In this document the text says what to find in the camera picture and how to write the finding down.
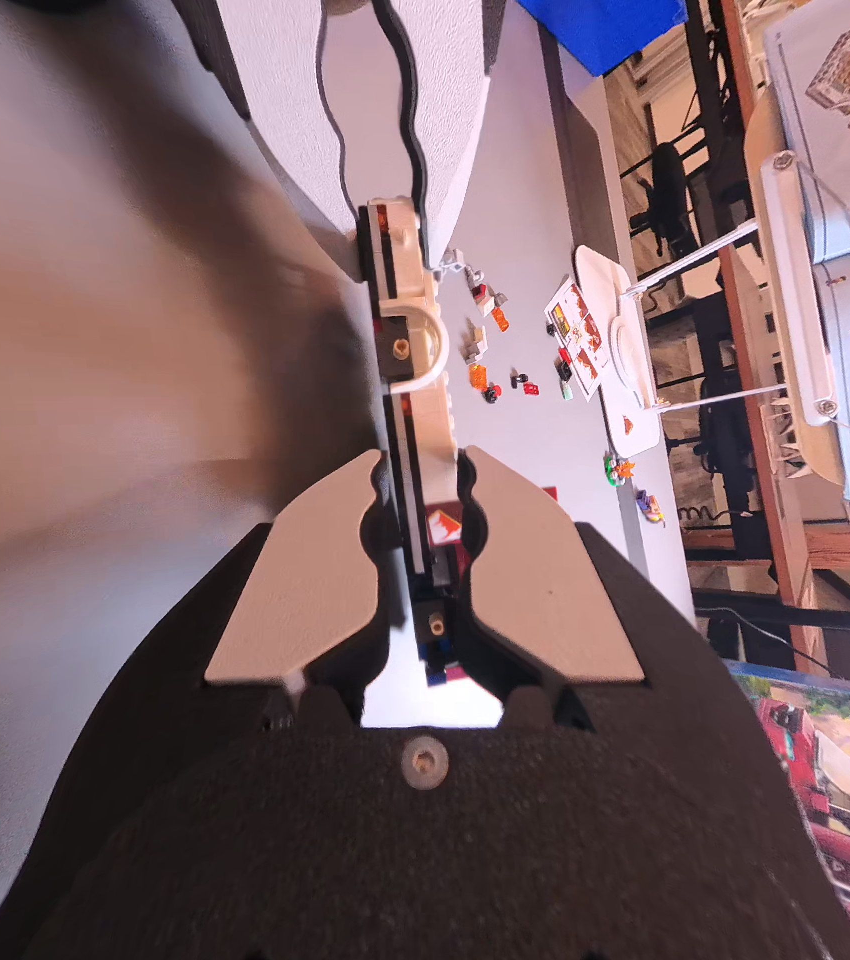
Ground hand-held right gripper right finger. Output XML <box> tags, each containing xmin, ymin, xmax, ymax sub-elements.
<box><xmin>457</xmin><ymin>444</ymin><xmax>648</xmax><ymax>685</ymax></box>

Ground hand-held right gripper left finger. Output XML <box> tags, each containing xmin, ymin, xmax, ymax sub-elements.
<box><xmin>202</xmin><ymin>447</ymin><xmax>388</xmax><ymax>690</ymax></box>

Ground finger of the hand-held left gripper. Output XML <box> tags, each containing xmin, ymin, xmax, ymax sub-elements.
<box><xmin>374</xmin><ymin>0</ymin><xmax>493</xmax><ymax>258</ymax></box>
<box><xmin>239</xmin><ymin>0</ymin><xmax>367</xmax><ymax>286</ymax></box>

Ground toy brick truck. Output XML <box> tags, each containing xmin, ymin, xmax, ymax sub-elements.
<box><xmin>356</xmin><ymin>195</ymin><xmax>561</xmax><ymax>690</ymax></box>

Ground instruction booklet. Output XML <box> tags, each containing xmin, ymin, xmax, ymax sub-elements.
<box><xmin>762</xmin><ymin>0</ymin><xmax>850</xmax><ymax>502</ymax></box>

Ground blue bin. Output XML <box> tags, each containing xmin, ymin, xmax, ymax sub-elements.
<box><xmin>515</xmin><ymin>0</ymin><xmax>688</xmax><ymax>76</ymax></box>

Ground black office chair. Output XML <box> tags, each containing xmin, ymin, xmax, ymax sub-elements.
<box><xmin>618</xmin><ymin>141</ymin><xmax>705</xmax><ymax>260</ymax></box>

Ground white book stand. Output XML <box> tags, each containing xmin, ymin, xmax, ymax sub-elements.
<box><xmin>573</xmin><ymin>97</ymin><xmax>850</xmax><ymax>489</ymax></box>

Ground sticker sheet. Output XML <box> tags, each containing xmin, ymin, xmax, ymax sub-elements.
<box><xmin>545</xmin><ymin>275</ymin><xmax>609</xmax><ymax>404</ymax></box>

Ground blue toy set box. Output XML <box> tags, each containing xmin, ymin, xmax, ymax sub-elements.
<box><xmin>725</xmin><ymin>660</ymin><xmax>850</xmax><ymax>960</ymax></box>

